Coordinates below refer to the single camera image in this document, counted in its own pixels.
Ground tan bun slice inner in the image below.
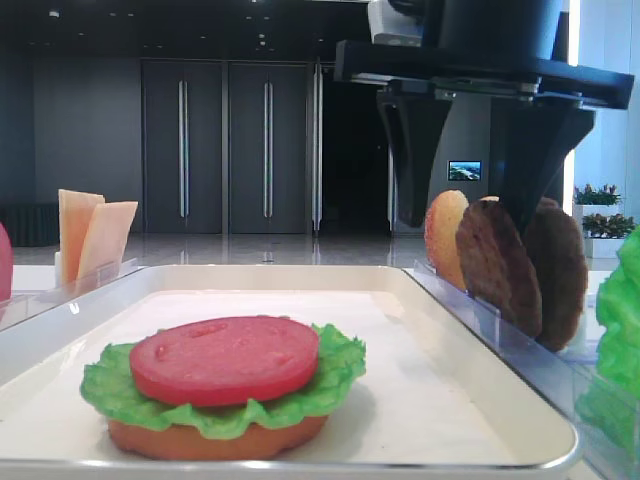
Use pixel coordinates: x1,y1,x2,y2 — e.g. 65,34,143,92
424,190,469,291

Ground orange cheese slice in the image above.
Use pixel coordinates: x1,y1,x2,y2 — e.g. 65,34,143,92
58,189,105,284
77,201,138,279

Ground clear acrylic rack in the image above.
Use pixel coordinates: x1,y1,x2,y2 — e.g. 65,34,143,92
1,252,141,330
411,261,639,479

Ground brown meat patty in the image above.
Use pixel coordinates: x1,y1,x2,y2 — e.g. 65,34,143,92
523,197,588,352
455,200,542,338

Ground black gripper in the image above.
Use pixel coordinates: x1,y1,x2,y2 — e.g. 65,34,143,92
334,1,634,233

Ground green lettuce leaf on tray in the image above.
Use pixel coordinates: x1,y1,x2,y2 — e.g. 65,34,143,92
80,324,366,440

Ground clear acrylic rack left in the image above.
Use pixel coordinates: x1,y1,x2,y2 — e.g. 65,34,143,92
1,252,141,330

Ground potted flower planter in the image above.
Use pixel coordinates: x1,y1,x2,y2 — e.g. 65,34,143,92
573,184,636,259

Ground dark double door middle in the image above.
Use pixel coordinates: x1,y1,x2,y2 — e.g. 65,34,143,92
229,64,309,234

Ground dark double door left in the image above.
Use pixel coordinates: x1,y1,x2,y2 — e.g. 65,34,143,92
142,61,222,234

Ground red tomato slice upright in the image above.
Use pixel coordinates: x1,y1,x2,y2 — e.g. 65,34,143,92
0,224,13,302

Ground bottom bun slice under lettuce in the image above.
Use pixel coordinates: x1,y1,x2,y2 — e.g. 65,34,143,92
107,416,327,461

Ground dark double door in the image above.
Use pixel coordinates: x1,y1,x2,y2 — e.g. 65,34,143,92
229,64,309,234
142,61,222,234

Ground wall display screen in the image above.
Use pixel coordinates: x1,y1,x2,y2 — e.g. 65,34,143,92
447,161,482,182

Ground white rectangular metal tray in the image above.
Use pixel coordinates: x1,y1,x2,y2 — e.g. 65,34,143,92
1,265,581,479

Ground red tomato slice on tray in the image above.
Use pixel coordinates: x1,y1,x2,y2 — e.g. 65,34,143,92
129,316,319,407

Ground orange cheese slice right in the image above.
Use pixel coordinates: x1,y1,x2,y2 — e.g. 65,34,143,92
77,201,138,279

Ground orange cheese slice left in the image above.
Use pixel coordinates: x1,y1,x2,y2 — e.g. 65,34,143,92
58,189,105,284

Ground clear acrylic rack right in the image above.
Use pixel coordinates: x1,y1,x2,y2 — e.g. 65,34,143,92
411,261,639,479

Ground green lettuce leaf upright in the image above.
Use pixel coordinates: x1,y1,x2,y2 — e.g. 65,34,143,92
576,230,639,457

